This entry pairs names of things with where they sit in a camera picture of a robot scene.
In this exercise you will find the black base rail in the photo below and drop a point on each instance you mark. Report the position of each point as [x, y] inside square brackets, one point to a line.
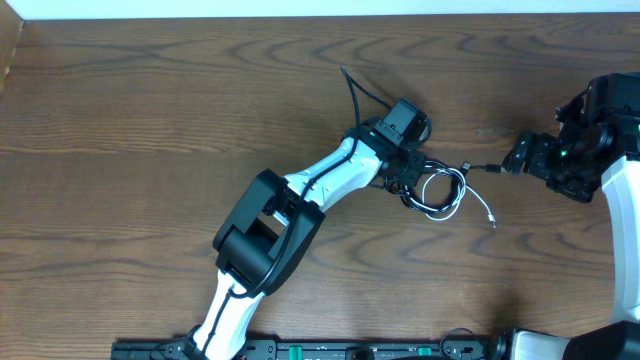
[457, 345]

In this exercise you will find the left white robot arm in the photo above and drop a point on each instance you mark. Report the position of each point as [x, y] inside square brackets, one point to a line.
[269, 230]

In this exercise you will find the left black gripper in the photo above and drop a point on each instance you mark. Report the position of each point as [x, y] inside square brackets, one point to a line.
[418, 168]

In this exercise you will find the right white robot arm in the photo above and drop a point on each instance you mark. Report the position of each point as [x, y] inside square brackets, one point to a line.
[595, 150]

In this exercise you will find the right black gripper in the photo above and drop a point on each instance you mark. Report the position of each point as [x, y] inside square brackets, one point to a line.
[542, 144]

